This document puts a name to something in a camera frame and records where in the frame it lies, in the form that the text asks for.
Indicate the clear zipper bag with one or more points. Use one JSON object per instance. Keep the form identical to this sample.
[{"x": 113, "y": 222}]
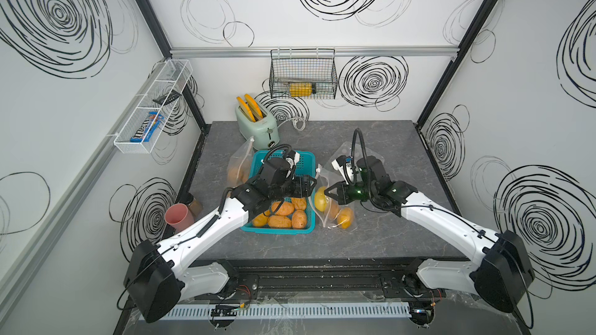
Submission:
[{"x": 239, "y": 165}]

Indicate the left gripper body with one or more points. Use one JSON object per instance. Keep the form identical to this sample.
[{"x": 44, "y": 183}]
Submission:
[{"x": 277, "y": 195}]

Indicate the white slotted cable duct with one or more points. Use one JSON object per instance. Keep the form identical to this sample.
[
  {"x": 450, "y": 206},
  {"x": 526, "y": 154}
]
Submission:
[{"x": 330, "y": 310}]

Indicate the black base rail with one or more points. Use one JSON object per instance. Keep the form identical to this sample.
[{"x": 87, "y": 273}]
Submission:
[{"x": 392, "y": 277}]

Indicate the aluminium wall rail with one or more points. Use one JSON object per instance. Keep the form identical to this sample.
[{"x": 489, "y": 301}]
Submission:
[{"x": 350, "y": 51}]

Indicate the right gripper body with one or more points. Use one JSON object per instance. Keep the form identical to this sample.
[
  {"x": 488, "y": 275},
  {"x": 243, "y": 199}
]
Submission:
[{"x": 362, "y": 191}]

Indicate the white wire wall shelf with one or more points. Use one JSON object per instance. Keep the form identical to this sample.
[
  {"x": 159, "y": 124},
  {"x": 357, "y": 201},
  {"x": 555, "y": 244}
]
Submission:
[{"x": 167, "y": 75}]

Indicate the toast slice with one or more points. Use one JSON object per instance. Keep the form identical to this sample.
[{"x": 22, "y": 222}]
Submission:
[
  {"x": 244, "y": 107},
  {"x": 254, "y": 107}
]

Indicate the blue candy packet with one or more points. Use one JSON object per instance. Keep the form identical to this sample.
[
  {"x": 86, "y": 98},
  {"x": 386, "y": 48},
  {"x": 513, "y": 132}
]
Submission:
[{"x": 151, "y": 122}]

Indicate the right toast slice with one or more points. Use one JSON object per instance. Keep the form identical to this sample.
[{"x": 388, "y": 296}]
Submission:
[{"x": 254, "y": 107}]

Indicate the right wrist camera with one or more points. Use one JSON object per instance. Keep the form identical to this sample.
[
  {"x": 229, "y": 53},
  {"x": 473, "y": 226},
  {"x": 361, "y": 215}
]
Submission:
[{"x": 344, "y": 165}]

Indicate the potato edge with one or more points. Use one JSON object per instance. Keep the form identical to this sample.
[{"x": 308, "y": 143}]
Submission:
[{"x": 299, "y": 204}]

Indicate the mint green toaster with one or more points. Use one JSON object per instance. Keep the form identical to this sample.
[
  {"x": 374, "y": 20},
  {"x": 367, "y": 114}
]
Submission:
[{"x": 264, "y": 131}]

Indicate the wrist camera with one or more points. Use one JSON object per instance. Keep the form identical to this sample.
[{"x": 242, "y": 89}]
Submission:
[
  {"x": 292, "y": 157},
  {"x": 344, "y": 165}
]

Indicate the left toast slice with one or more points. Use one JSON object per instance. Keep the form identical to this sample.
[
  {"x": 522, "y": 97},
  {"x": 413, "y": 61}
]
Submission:
[{"x": 244, "y": 107}]

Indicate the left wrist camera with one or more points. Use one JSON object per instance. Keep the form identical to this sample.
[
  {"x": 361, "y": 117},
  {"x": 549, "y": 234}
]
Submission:
[{"x": 292, "y": 157}]

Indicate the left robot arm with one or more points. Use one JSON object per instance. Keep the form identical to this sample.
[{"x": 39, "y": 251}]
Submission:
[{"x": 160, "y": 275}]

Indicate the brown jar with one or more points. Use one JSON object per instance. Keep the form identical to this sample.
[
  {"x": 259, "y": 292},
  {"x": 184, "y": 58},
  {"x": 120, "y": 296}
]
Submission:
[{"x": 194, "y": 206}]

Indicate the yellow bottle in basket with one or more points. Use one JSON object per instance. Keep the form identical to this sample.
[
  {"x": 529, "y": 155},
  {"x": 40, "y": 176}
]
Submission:
[{"x": 302, "y": 89}]

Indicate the black wire wall basket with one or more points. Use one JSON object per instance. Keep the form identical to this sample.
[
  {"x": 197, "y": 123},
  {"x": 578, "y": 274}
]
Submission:
[{"x": 321, "y": 71}]

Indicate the greenish potato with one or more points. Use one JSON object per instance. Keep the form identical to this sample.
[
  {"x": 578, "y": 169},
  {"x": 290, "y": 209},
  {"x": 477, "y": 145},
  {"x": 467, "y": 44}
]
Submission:
[{"x": 320, "y": 200}]

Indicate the reddish potato lower right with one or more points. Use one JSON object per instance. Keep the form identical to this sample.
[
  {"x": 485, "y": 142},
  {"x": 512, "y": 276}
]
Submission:
[{"x": 299, "y": 220}]

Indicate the teal plastic basket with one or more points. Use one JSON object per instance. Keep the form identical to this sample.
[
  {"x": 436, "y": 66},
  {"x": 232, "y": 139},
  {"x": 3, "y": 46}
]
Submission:
[{"x": 305, "y": 166}]

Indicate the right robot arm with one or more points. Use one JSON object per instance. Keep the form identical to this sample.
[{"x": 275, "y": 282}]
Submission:
[{"x": 497, "y": 266}]

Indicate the pink cup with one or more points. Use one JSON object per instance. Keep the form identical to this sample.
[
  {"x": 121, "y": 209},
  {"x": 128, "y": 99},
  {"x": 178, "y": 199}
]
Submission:
[{"x": 179, "y": 217}]

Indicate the black remote control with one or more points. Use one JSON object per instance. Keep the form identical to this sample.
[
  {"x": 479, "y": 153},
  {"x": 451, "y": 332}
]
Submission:
[{"x": 167, "y": 98}]

